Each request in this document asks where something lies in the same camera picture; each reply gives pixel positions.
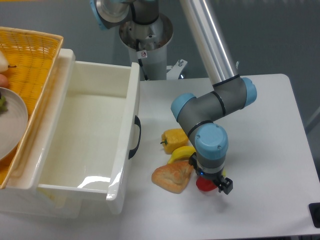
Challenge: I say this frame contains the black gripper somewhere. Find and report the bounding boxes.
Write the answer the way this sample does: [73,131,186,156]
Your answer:
[188,152,233,195]

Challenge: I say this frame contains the red toy pepper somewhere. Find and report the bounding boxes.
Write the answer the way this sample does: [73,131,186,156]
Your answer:
[196,176,217,192]

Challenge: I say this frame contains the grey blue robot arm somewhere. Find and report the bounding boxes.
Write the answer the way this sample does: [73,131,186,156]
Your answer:
[90,0,257,194]

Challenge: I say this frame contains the yellow toy pepper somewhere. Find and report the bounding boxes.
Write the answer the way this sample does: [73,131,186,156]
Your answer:
[160,128,189,154]

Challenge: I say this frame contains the yellow toy banana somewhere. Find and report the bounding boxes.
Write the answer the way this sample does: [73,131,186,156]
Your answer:
[167,145,226,174]

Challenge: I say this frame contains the toy puff pastry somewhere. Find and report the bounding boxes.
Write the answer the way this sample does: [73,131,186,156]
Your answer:
[151,161,194,194]

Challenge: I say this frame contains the black object at table edge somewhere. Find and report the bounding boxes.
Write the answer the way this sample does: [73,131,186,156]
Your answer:
[308,202,320,229]

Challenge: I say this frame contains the white plastic drawer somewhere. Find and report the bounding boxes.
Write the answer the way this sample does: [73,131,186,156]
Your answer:
[38,61,140,214]

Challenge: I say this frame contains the white drawer cabinet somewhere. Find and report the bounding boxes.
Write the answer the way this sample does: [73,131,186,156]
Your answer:
[0,49,82,219]

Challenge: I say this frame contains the grey plate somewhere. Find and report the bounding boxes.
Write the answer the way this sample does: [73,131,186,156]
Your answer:
[0,87,28,159]

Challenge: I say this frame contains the yellow woven basket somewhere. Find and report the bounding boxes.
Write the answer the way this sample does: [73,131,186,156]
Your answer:
[0,26,64,189]

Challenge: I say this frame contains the green toy grapes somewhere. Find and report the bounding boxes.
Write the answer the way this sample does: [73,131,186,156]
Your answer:
[0,94,8,112]

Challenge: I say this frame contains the orange toy fruit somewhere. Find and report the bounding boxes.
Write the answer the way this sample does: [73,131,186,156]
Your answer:
[0,74,9,88]

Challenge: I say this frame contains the white toy pear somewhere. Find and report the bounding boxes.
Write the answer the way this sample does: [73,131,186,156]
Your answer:
[0,51,17,73]

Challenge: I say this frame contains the dark blue drawer handle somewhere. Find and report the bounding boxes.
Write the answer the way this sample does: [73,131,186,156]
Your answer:
[128,115,142,159]

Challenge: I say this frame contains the metal mounting bracket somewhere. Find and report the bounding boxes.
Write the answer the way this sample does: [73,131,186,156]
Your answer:
[166,59,188,80]

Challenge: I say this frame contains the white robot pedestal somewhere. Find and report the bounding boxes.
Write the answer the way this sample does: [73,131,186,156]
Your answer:
[119,14,173,81]

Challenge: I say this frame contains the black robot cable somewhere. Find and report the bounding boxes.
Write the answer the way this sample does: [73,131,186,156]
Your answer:
[135,38,150,81]

